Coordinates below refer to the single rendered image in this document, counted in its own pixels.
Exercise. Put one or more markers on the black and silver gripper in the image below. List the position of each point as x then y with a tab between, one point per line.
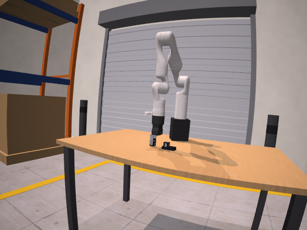
158	117

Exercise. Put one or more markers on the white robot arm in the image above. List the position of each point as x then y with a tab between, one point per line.
175	63

